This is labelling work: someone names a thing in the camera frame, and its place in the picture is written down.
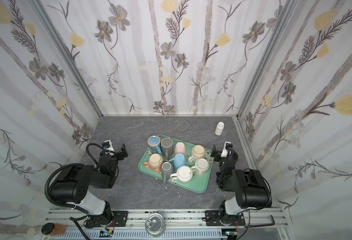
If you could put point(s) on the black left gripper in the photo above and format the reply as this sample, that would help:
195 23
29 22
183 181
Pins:
117 155

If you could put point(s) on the white mug with red inside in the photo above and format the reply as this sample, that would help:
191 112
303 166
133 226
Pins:
183 174

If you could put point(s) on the white cream mug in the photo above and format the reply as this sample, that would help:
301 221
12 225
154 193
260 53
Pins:
200 167

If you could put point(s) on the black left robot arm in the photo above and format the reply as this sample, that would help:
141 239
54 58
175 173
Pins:
68 187

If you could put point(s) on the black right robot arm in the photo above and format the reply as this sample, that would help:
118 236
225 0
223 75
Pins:
252 192

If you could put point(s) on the beige mug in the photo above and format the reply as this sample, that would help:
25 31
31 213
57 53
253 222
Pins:
197 152

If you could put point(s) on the blue mug with brown rim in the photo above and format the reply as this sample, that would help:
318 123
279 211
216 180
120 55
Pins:
154 143

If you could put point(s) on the pink mug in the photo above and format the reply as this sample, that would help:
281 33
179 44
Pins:
180 148

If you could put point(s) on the light blue mug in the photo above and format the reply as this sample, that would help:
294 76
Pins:
178 161

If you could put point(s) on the tall dark grey mug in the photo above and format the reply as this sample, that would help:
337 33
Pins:
167 147

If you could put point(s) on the white plastic bottle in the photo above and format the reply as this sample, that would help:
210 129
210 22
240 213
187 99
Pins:
219 128

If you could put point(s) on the round metal lid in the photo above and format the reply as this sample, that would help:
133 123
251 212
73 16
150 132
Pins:
155 225

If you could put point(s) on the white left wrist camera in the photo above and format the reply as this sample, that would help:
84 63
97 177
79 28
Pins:
107 146

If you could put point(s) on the cream mug with orange handle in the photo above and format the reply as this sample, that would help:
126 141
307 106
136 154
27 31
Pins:
154 163

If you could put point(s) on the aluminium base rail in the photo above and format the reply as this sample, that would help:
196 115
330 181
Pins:
180 225

